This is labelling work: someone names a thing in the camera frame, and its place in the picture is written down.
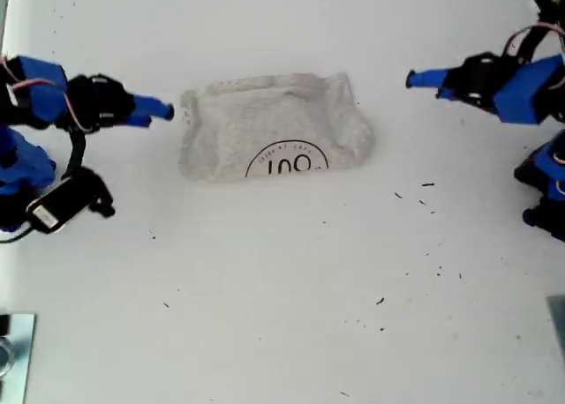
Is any arm red white wire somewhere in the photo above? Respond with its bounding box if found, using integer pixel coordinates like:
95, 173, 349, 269
0, 56, 86, 135

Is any camera black stalk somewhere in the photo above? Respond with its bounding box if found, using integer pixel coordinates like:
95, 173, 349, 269
523, 0, 559, 64
60, 128, 90, 181

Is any camera black cable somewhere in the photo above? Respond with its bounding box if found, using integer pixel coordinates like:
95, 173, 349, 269
0, 226, 34, 245

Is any large steel plate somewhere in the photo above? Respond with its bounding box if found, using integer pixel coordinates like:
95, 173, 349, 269
0, 313, 37, 404

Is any grey t-shirt with rust sleeves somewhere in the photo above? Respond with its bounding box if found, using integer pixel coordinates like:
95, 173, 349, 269
177, 71, 376, 185

